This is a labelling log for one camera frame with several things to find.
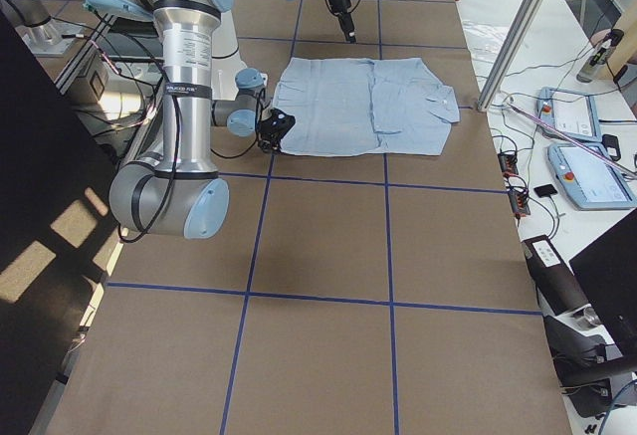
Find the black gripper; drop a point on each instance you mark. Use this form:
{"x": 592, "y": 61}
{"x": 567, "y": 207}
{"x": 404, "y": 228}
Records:
{"x": 340, "y": 4}
{"x": 269, "y": 144}

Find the light blue button shirt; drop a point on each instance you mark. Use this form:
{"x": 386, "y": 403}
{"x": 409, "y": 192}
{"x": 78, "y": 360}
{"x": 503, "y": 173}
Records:
{"x": 350, "y": 107}

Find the metal grabber stick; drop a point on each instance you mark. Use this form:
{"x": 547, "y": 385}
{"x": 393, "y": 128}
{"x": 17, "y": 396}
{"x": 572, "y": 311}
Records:
{"x": 567, "y": 136}

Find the upper blue teach pendant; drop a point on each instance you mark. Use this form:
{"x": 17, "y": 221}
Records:
{"x": 570, "y": 112}

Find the blue teach pendant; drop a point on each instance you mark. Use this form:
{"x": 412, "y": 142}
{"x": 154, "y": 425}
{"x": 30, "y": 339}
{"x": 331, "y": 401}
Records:
{"x": 570, "y": 112}
{"x": 587, "y": 180}

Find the lower blue teach pendant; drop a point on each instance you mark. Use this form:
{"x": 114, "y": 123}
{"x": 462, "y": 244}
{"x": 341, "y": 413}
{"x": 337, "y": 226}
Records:
{"x": 587, "y": 180}

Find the dark cylinder with label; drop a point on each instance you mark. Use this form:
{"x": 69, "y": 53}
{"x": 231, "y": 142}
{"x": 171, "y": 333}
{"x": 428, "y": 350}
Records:
{"x": 552, "y": 276}

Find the black monitor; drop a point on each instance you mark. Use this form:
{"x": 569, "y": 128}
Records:
{"x": 606, "y": 272}

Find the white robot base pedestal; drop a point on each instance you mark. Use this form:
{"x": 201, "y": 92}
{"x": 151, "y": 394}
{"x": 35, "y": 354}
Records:
{"x": 226, "y": 59}

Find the aluminium frame post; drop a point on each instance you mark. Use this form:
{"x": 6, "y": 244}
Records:
{"x": 509, "y": 49}

